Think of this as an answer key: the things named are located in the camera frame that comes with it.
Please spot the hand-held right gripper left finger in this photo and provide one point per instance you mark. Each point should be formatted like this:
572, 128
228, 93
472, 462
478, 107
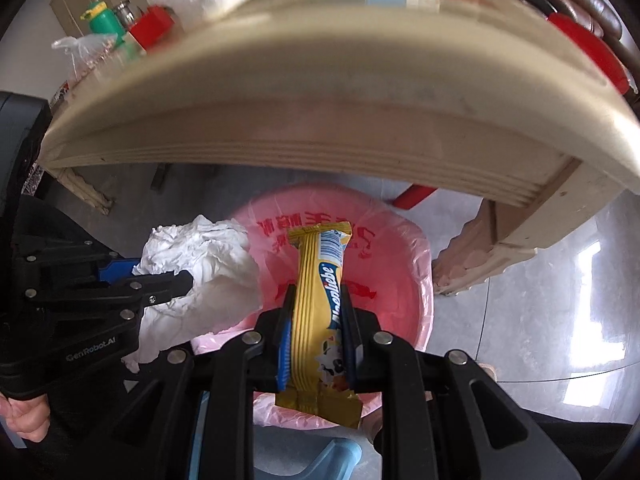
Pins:
285, 350

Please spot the red plastic stool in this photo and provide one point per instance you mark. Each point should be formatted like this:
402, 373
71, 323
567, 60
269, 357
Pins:
590, 50

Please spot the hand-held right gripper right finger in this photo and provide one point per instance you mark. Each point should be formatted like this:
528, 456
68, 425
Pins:
350, 355

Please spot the green cup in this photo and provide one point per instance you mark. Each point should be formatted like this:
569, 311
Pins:
102, 25

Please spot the yellow snack wrapper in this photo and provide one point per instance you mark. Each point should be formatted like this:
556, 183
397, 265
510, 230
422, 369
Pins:
315, 310

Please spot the person's left hand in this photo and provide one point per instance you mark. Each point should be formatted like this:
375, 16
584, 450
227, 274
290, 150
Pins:
25, 417

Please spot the red plastic piece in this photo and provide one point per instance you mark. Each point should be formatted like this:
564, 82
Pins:
412, 196

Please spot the white printed packet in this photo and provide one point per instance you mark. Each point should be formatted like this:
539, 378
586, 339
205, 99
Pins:
60, 94

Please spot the red box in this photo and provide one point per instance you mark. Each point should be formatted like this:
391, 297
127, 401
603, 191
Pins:
152, 25

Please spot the light blue plastic stool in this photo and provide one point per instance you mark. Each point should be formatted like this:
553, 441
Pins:
320, 460

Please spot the clear plastic snack bag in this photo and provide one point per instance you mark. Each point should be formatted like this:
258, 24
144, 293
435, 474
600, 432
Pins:
90, 55

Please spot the beige table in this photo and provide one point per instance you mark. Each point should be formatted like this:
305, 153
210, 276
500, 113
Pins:
350, 110

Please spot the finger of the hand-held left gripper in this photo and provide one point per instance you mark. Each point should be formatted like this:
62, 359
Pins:
165, 287
117, 270

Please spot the white tissue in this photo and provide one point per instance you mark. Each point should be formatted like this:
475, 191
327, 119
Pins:
215, 270

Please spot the silver metal container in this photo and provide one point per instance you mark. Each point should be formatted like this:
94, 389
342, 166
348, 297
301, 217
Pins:
124, 12

